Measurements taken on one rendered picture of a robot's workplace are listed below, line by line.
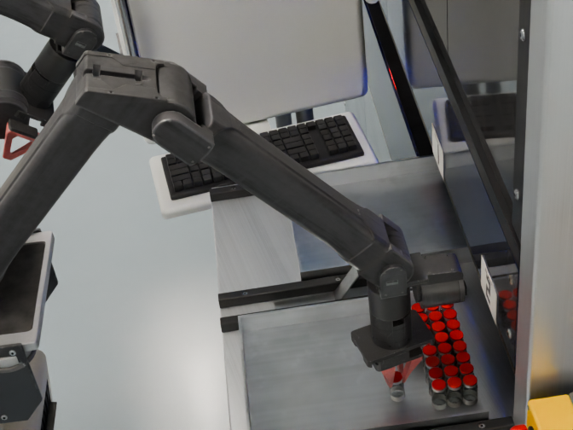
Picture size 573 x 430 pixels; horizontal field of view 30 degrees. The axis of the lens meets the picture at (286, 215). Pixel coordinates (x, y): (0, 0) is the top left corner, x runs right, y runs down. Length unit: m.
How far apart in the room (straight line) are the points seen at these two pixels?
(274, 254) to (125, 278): 1.40
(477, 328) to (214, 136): 0.67
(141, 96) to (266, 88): 1.15
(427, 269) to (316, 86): 0.94
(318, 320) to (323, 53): 0.73
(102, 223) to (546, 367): 2.22
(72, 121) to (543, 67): 0.49
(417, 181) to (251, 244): 0.33
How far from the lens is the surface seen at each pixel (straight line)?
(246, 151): 1.21
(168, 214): 2.12
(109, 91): 1.14
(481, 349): 1.67
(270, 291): 1.76
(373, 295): 1.43
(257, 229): 1.91
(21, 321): 1.61
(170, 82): 1.17
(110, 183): 3.59
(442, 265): 1.43
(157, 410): 2.83
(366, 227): 1.33
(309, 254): 1.84
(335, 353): 1.67
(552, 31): 1.09
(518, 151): 1.28
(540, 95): 1.14
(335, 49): 2.26
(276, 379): 1.65
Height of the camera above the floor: 2.11
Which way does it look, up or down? 39 degrees down
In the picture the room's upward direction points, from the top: 8 degrees counter-clockwise
